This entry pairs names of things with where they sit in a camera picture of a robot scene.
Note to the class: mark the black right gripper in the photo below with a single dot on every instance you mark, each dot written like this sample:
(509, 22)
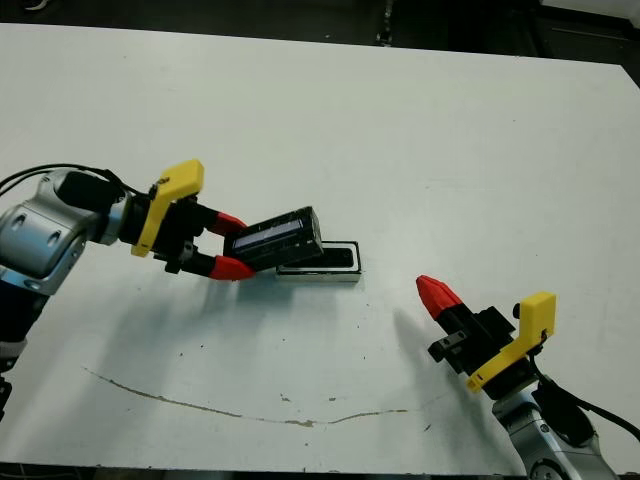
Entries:
(487, 335)

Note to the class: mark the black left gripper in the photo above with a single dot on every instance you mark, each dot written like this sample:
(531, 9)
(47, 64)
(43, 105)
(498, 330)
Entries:
(177, 230)

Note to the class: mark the black glossy box lid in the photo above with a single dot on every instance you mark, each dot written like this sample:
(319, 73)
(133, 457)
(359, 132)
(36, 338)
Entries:
(280, 237)

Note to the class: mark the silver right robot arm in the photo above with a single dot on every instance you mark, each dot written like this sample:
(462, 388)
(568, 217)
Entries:
(540, 440)

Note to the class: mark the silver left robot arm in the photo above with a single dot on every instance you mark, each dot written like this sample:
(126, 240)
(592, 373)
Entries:
(35, 235)

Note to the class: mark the white box base black rim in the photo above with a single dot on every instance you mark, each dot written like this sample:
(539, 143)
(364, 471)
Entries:
(320, 279)

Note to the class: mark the black stand leg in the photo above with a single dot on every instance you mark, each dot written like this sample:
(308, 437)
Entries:
(386, 35)

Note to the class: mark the white panel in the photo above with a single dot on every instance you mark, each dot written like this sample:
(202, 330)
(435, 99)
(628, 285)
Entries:
(600, 2)

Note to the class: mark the yellow left wrist camera mount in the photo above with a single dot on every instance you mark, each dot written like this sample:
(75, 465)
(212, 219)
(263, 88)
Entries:
(180, 175)

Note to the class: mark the yellow wrist camera mount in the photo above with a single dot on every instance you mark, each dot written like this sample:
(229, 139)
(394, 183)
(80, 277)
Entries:
(180, 175)
(540, 310)

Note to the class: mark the yellow right wrist camera mount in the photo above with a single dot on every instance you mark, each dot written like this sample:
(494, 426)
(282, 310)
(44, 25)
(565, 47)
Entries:
(540, 310)

